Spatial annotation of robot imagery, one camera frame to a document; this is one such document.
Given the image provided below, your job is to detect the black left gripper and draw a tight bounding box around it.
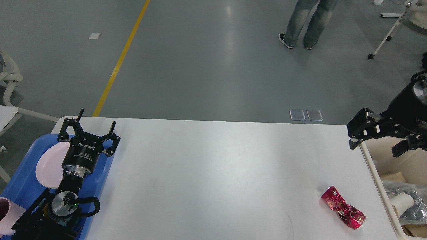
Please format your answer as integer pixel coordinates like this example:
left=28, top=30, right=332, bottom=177
left=57, top=108, right=121, bottom=176

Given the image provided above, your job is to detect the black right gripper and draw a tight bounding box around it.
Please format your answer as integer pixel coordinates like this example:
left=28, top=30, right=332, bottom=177
left=347, top=76, right=427, bottom=158

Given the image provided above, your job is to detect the pink plate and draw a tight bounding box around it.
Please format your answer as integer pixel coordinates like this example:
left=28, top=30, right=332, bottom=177
left=35, top=142, right=70, bottom=189

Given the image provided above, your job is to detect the white paper cup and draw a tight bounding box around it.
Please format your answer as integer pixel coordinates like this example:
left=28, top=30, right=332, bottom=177
left=390, top=193, right=414, bottom=217

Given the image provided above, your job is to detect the aluminium foil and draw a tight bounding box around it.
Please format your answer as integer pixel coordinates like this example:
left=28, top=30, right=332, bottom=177
left=382, top=180, right=427, bottom=225

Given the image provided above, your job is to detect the red crushed can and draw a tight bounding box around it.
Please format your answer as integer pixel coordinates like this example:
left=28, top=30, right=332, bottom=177
left=321, top=186, right=366, bottom=230

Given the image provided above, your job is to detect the brown paper bag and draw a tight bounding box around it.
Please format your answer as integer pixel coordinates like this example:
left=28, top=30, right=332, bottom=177
left=380, top=172, right=426, bottom=238

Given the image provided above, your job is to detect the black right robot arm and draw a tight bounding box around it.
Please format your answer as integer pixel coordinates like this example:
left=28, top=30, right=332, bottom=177
left=347, top=53, right=427, bottom=157

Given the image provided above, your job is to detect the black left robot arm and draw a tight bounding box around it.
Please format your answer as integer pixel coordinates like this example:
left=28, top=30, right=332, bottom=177
left=11, top=109, right=121, bottom=240

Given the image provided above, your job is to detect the white waste bin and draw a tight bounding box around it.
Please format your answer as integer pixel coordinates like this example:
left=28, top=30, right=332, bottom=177
left=359, top=137, right=427, bottom=240

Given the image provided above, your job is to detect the white side table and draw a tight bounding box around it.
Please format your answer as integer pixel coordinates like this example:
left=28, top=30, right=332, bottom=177
left=0, top=105, right=19, bottom=183

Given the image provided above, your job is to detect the white office chair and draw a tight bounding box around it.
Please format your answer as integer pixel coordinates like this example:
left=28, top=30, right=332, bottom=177
left=0, top=48, right=60, bottom=122

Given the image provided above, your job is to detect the pink ribbed cup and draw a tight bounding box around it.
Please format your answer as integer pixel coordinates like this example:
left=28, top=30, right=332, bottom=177
left=0, top=197, right=26, bottom=237

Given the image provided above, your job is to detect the white wheeled stand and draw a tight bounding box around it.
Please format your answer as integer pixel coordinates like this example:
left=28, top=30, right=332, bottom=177
left=367, top=0, right=427, bottom=60

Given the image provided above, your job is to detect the person in jeans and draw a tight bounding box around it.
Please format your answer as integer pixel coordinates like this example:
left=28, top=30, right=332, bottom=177
left=279, top=0, right=339, bottom=50

